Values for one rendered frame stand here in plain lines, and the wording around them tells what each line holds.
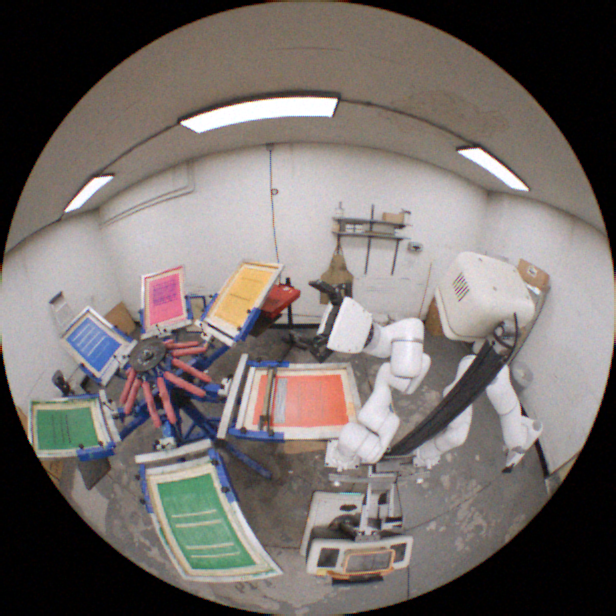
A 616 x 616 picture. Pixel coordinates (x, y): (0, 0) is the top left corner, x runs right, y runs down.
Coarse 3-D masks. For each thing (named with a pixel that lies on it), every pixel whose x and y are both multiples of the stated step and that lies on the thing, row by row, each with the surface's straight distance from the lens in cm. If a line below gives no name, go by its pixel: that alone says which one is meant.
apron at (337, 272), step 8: (336, 248) 269; (336, 256) 272; (336, 264) 276; (344, 264) 278; (328, 272) 277; (336, 272) 280; (344, 272) 282; (328, 280) 281; (336, 280) 285; (344, 280) 286; (352, 280) 289; (320, 296) 294; (344, 296) 300
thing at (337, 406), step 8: (288, 400) 128; (296, 400) 128; (328, 400) 128; (336, 400) 129; (344, 400) 130; (256, 408) 129; (272, 408) 127; (288, 408) 125; (296, 408) 125; (336, 408) 126; (344, 408) 127; (256, 416) 126; (272, 416) 124; (288, 416) 123; (296, 416) 122; (336, 416) 123; (344, 416) 124; (256, 424) 124; (264, 424) 123; (272, 424) 122; (280, 424) 121; (288, 424) 121; (296, 424) 120; (304, 424) 120; (312, 424) 120; (320, 424) 120; (328, 424) 121; (336, 424) 121; (344, 424) 122
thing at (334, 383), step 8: (264, 376) 142; (280, 376) 140; (288, 376) 139; (296, 376) 139; (304, 376) 139; (312, 376) 139; (320, 376) 139; (328, 376) 139; (336, 376) 140; (264, 384) 138; (288, 384) 135; (296, 384) 135; (328, 384) 135; (336, 384) 136; (264, 392) 134; (288, 392) 131; (296, 392) 131; (328, 392) 131; (336, 392) 132
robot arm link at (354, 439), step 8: (352, 424) 69; (344, 432) 68; (352, 432) 67; (360, 432) 68; (368, 432) 69; (344, 440) 68; (352, 440) 67; (360, 440) 67; (368, 440) 67; (376, 440) 68; (344, 448) 74; (352, 448) 69; (360, 448) 68; (368, 448) 67; (360, 456) 70
